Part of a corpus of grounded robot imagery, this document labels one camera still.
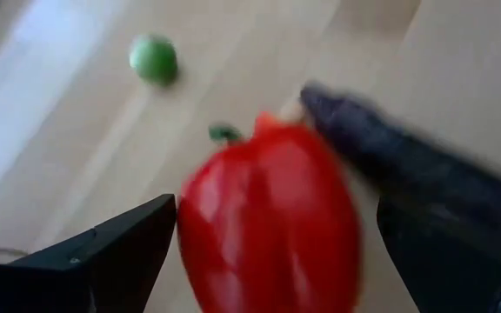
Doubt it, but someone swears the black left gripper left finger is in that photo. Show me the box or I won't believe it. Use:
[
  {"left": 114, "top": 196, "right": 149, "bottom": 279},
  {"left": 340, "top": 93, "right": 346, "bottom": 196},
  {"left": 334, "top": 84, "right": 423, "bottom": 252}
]
[{"left": 0, "top": 193, "right": 177, "bottom": 313}]

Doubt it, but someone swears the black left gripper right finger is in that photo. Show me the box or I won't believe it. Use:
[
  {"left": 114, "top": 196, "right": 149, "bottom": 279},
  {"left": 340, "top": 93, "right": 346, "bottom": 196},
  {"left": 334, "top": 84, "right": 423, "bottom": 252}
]
[{"left": 376, "top": 203, "right": 501, "bottom": 313}]

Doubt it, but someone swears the long purple eggplant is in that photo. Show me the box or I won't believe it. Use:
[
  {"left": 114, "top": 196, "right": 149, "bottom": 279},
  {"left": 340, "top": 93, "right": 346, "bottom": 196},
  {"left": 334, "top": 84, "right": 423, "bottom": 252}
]
[{"left": 300, "top": 80, "right": 501, "bottom": 262}]

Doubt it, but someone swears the red bell pepper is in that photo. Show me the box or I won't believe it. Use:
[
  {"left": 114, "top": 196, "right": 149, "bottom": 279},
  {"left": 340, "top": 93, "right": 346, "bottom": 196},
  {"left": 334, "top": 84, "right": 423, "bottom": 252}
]
[{"left": 176, "top": 110, "right": 363, "bottom": 313}]

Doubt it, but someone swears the small round green sprout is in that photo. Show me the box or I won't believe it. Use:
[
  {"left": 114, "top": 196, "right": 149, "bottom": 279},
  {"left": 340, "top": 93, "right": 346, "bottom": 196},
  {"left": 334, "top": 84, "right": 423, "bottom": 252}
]
[{"left": 128, "top": 33, "right": 180, "bottom": 87}]

